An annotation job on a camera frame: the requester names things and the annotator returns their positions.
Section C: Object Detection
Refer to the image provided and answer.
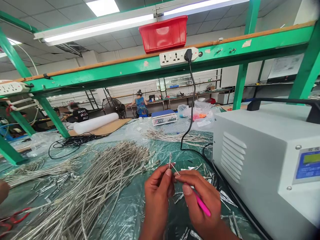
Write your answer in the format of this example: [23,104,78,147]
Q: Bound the black standing fan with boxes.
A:
[102,97,127,119]

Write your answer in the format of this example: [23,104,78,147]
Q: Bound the bundle of silver cables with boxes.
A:
[145,129,213,148]

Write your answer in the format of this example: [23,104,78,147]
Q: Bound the person's right hand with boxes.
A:
[174,170,222,232]

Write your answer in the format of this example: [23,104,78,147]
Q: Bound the white digital weighing scale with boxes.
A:
[151,109,178,126]

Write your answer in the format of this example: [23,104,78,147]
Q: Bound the pink handled tool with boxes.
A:
[184,183,212,217]

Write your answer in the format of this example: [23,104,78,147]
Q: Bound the red plastic bin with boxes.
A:
[138,15,188,54]

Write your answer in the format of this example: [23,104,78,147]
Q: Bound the pile of braided silver cables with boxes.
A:
[10,140,160,240]

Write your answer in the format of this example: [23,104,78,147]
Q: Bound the grey metal machine box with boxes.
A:
[212,98,320,240]

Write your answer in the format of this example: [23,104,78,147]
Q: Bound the red handled scissors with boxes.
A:
[0,207,32,232]

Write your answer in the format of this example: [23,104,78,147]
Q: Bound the background workbench with shelves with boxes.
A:
[105,69,233,118]

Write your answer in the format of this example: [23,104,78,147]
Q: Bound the white foam roll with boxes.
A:
[73,112,120,135]

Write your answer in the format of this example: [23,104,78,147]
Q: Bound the green metal shelf frame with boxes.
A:
[0,0,320,166]

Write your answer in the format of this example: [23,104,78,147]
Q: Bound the fluorescent tube light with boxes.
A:
[34,14,157,47]
[154,0,250,17]

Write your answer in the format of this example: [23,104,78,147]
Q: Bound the person's left hand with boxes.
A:
[143,165,176,227]

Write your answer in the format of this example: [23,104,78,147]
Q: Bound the scattered silver foil scraps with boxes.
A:
[172,160,244,240]

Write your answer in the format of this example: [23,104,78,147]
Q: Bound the black coiled cable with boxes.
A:
[48,134,110,160]

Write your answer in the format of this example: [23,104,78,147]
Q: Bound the brown cardboard sheet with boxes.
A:
[67,118,132,137]

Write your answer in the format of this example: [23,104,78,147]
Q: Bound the black power plug cable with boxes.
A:
[180,49,213,160]

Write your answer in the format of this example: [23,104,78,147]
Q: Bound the clear plastic bags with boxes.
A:
[177,100,220,132]

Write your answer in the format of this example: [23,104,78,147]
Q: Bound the green table mat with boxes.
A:
[0,117,263,240]

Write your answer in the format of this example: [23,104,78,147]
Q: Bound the short braided silver wire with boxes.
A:
[167,152,180,176]

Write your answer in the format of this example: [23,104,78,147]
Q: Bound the white wall power strip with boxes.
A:
[0,80,34,97]

